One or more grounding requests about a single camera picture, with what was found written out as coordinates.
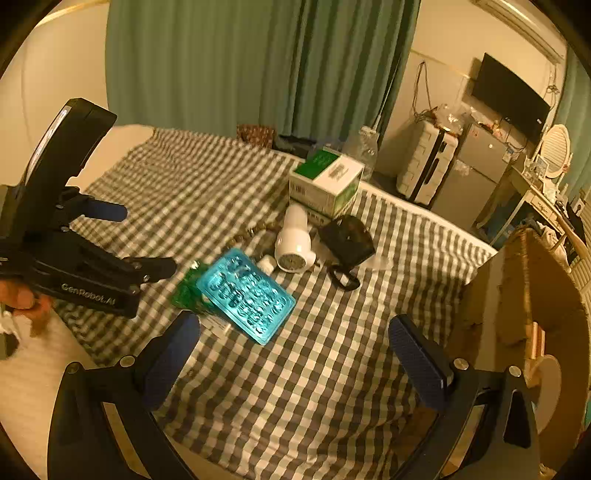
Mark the dark clothes pile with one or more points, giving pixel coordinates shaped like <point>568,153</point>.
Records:
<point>295,144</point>

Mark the green plastic packet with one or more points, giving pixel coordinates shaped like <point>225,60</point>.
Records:
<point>187,290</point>

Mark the white suitcase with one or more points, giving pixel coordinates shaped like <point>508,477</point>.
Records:
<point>425,161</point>

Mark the black wall television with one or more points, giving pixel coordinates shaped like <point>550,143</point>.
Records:
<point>508,97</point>

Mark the white oval mirror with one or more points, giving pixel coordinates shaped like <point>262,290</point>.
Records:
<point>556,147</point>

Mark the white tissue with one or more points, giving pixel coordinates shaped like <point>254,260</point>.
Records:
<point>7,325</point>

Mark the white dressing table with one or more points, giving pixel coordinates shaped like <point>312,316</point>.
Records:
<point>540,198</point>

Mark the grey small fridge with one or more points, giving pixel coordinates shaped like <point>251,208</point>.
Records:
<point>475,170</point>

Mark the black pouch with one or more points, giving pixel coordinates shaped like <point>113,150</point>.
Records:
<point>346,237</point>

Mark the white hair dryer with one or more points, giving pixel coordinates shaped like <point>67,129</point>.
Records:
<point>293,240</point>

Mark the grey checkered cloth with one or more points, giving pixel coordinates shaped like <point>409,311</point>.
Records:
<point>277,392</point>

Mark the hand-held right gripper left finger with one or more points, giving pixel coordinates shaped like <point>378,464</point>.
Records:
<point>171,357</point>

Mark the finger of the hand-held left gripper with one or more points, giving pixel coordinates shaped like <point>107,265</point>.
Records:
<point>108,211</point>
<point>152,268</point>

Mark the green curtain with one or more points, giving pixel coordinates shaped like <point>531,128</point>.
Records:
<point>577,115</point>
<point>355,64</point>
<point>198,69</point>

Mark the green and white carton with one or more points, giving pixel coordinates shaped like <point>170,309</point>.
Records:
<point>323,184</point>

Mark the small wooden box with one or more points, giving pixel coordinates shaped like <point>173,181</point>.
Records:
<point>538,341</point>

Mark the large clear water bottle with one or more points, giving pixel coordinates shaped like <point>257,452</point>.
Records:
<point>364,147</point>

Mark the white air conditioner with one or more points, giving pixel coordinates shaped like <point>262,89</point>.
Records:
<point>521,23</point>

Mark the person's left hand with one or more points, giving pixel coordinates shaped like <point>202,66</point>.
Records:
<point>18,295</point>

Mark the cardboard box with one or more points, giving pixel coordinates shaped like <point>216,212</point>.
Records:
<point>508,286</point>

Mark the patterned brown bag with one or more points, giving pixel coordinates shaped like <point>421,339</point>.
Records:
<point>254,134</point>

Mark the clear plastic bag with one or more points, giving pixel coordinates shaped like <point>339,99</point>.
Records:
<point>448,115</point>

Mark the blue blister tray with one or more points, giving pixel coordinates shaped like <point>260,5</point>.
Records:
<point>244,295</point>

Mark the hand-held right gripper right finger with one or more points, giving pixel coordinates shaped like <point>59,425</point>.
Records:
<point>415,362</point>

